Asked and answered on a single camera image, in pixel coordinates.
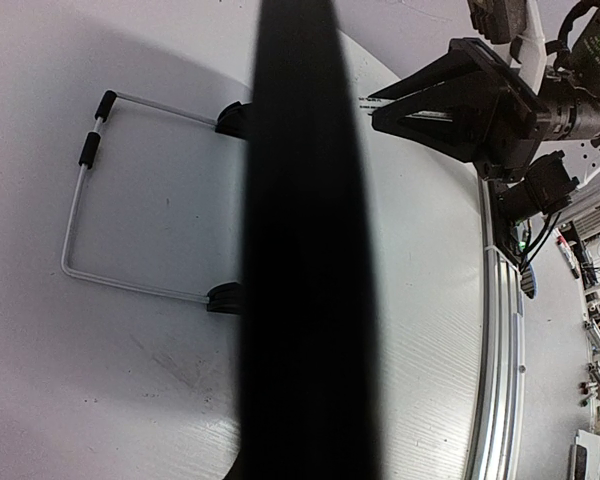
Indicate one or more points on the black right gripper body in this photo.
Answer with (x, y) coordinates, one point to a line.
(498, 120)

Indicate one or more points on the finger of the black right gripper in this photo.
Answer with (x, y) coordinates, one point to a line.
(450, 71)
(466, 138)

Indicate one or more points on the white marker pen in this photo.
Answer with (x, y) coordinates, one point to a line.
(370, 105)

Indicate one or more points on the white whiteboard with black frame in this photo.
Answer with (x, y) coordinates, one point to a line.
(308, 362)

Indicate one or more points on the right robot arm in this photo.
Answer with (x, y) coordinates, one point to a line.
(565, 75)

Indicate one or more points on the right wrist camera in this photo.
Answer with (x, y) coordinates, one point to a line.
(498, 21)

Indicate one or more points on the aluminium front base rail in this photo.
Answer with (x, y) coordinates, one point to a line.
(495, 442)

